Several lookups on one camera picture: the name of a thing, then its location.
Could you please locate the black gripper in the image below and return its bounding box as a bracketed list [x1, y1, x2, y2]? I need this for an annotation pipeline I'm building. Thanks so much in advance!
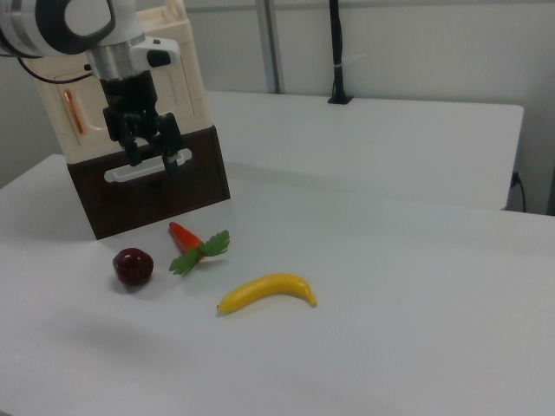
[99, 70, 183, 177]

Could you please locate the cream cabinet door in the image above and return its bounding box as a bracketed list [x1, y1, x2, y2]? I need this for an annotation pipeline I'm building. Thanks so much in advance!
[55, 62, 206, 146]

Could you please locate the copper door handle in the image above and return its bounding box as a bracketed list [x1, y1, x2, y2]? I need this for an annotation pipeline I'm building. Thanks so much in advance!
[63, 88, 86, 136]

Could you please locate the cream plastic toy cabinet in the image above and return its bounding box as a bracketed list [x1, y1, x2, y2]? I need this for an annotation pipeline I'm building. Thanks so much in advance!
[33, 0, 212, 166]

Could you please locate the orange toy carrot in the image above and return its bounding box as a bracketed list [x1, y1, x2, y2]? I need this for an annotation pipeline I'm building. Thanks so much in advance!
[167, 221, 232, 277]

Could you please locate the dark red toy apple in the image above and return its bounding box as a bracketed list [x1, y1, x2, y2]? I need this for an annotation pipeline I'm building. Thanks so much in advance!
[112, 247, 155, 288]

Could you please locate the yellow toy banana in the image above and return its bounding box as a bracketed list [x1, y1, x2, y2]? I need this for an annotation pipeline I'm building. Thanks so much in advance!
[216, 272, 318, 316]

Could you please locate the black pole stand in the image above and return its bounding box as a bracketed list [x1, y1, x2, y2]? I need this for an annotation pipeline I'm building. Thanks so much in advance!
[326, 0, 354, 106]

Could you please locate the white drawer handle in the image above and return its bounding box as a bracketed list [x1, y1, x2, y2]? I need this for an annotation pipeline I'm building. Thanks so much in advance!
[103, 147, 193, 184]

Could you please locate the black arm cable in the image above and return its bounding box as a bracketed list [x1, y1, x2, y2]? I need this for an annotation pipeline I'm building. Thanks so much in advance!
[0, 34, 95, 84]

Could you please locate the black wall cable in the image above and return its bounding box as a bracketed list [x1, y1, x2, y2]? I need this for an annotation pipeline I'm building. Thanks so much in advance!
[511, 171, 528, 214]

